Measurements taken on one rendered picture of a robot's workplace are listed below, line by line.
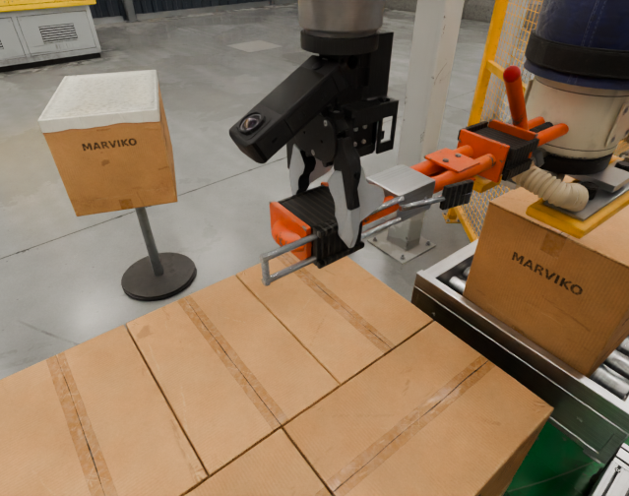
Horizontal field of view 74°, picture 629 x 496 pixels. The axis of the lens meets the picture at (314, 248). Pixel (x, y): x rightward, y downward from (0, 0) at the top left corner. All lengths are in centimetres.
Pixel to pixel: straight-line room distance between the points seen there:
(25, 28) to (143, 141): 596
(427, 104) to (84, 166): 152
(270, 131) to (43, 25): 738
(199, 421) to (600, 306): 104
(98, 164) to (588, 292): 167
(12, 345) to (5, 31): 574
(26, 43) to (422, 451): 731
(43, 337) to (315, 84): 216
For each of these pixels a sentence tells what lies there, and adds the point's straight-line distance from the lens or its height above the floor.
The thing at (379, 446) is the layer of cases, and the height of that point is 54.
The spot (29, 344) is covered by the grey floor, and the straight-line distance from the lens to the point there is 242.
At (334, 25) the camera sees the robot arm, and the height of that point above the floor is 148.
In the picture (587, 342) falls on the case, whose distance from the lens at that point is 131.
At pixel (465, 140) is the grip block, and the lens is 71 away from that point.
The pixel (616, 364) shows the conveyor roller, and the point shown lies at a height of 54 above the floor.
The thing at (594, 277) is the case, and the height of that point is 88.
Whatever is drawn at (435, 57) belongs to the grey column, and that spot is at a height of 110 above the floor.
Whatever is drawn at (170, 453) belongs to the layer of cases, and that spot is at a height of 54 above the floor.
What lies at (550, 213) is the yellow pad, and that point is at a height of 116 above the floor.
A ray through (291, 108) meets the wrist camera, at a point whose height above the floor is 142.
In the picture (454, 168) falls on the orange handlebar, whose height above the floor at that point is 128.
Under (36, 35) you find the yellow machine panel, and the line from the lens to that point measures 770.
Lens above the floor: 154
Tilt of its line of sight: 37 degrees down
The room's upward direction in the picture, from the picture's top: straight up
